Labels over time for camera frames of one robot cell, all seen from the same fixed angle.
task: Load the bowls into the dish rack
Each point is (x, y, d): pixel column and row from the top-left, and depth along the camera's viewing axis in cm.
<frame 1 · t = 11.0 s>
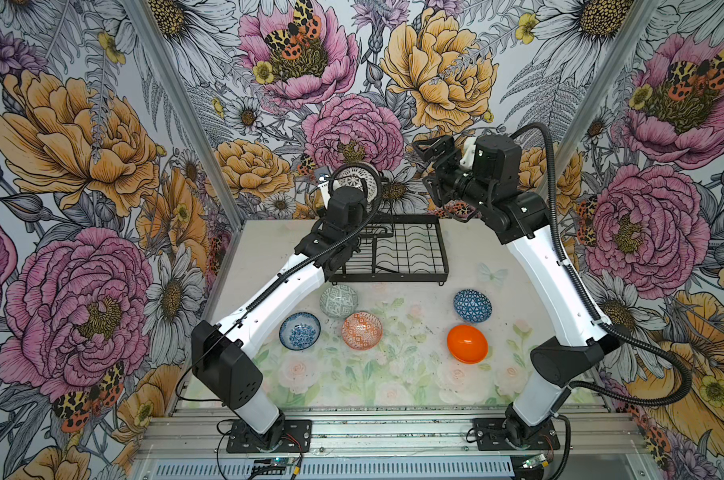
left hand: (342, 198, 75), fingers closed
right hand: (413, 168, 64), fingers open
green patterned bowl: (338, 301, 99), point 3 cm above the table
orange patterned bowl: (362, 330, 93), on the table
dark blue patterned bowl: (472, 306, 99), point 2 cm above the table
plain orange bowl: (468, 344, 89), point 3 cm above the table

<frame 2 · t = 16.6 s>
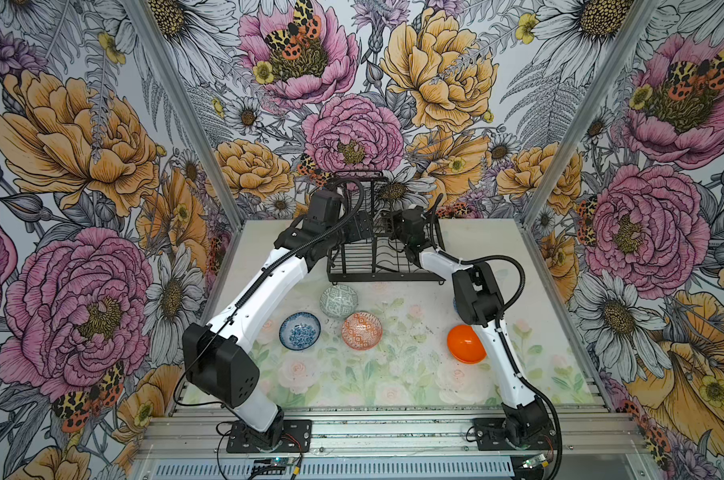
left hand: (358, 233, 80), fingers open
right hand: (378, 214, 106), fingers closed
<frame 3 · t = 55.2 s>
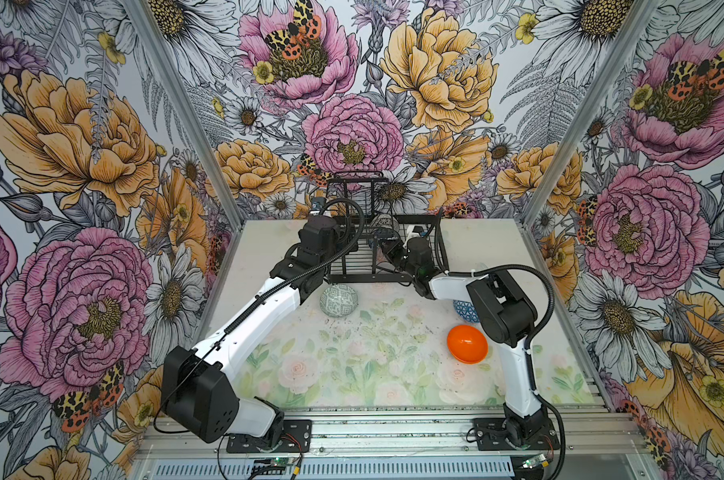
left hand: (335, 236, 81), fingers open
right hand: (377, 246, 98), fingers closed
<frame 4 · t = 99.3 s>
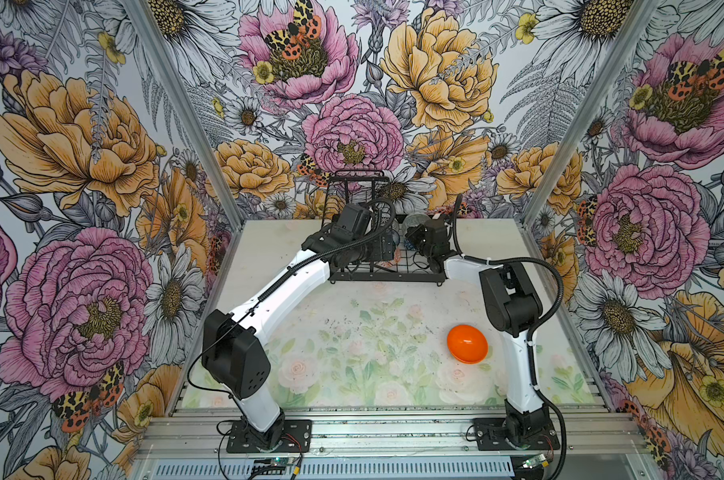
left hand: (378, 256, 82), fingers open
right hand: (405, 234, 105), fingers closed
